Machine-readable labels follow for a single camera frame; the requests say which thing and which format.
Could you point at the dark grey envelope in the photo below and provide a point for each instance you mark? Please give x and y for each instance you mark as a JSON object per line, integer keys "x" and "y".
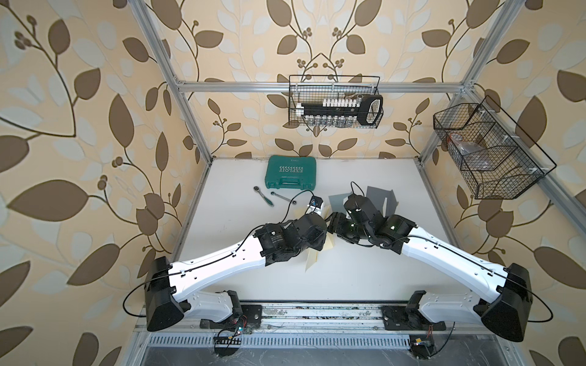
{"x": 384, "y": 200}

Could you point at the black wire basket wall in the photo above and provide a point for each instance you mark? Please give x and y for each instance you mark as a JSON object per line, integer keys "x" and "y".
{"x": 497, "y": 157}
{"x": 315, "y": 88}

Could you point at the clear plastic bag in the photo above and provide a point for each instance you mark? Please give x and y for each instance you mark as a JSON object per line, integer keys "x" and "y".
{"x": 472, "y": 156}

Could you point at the silver combination wrench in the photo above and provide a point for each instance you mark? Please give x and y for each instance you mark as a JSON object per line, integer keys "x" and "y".
{"x": 289, "y": 200}

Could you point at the green tool case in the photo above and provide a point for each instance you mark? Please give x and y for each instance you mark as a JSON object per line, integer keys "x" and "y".
{"x": 288, "y": 172}

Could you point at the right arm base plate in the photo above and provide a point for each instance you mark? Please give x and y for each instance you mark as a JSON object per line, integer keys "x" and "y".
{"x": 407, "y": 316}

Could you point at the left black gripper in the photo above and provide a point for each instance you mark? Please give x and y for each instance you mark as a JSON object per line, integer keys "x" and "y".
{"x": 320, "y": 241}

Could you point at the electronics board with wires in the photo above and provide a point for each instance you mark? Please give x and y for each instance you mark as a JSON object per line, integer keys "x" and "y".
{"x": 228, "y": 340}
{"x": 422, "y": 346}

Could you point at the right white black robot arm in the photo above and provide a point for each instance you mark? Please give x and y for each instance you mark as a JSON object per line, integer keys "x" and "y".
{"x": 498, "y": 298}

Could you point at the aluminium rail front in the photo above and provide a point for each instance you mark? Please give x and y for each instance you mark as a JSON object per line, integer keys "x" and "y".
{"x": 290, "y": 316}

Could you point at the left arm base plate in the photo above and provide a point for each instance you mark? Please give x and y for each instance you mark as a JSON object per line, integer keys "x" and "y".
{"x": 225, "y": 311}

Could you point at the yellow envelope red seal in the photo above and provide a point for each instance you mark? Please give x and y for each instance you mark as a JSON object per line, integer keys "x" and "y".
{"x": 313, "y": 255}

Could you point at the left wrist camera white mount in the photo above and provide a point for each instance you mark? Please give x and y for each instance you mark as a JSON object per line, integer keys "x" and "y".
{"x": 315, "y": 205}

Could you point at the ratchet wrench green handle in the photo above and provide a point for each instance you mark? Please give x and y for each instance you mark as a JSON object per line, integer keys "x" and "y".
{"x": 265, "y": 199}

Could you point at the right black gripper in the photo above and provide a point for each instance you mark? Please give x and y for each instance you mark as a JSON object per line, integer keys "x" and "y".
{"x": 336, "y": 223}

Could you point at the black socket set holder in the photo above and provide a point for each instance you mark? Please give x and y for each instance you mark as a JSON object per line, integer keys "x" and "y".
{"x": 363, "y": 111}

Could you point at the black wire basket back wall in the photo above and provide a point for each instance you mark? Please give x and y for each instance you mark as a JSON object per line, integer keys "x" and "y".
{"x": 315, "y": 88}

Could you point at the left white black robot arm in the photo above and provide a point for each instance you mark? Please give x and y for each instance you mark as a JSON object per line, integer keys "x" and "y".
{"x": 174, "y": 290}

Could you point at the left electronics board with wires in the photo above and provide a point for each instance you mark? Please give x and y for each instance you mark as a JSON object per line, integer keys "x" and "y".
{"x": 228, "y": 340}

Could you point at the light blue envelope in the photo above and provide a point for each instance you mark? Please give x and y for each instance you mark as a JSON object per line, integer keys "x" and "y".
{"x": 337, "y": 202}

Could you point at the black wire basket right wall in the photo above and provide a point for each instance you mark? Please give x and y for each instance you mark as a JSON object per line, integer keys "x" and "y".
{"x": 497, "y": 157}

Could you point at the right electronics board with wires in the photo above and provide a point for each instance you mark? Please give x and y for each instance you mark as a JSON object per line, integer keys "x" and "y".
{"x": 422, "y": 346}

